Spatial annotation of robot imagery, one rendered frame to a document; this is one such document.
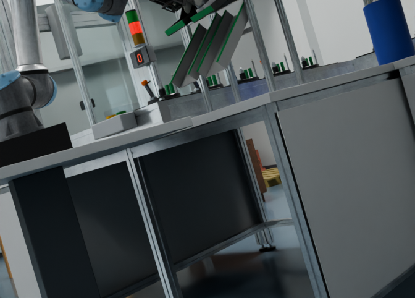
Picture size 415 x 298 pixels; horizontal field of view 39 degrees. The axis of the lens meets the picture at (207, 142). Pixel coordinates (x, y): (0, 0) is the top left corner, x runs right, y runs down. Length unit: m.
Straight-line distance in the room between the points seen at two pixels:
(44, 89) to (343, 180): 1.05
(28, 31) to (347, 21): 5.03
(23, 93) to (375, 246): 1.24
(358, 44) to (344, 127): 4.77
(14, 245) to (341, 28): 4.64
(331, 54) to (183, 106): 4.94
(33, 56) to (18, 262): 1.51
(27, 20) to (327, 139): 1.08
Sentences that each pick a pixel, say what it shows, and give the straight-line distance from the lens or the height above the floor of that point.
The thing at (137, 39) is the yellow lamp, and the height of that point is 1.28.
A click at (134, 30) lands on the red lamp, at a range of 2.66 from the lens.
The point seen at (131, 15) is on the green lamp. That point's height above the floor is 1.39.
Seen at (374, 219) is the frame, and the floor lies 0.38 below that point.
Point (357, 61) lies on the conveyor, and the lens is 3.19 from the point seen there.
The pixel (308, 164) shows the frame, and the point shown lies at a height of 0.63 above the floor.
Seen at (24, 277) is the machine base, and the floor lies 0.34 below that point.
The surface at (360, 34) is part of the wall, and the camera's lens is 6.66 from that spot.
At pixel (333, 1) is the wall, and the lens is 6.91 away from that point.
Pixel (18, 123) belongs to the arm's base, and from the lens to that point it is 1.98.
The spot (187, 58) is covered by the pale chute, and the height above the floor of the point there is 1.09.
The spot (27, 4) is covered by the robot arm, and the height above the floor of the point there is 1.39.
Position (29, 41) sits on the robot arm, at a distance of 2.14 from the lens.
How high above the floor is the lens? 0.79
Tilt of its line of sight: 1 degrees down
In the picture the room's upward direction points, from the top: 16 degrees counter-clockwise
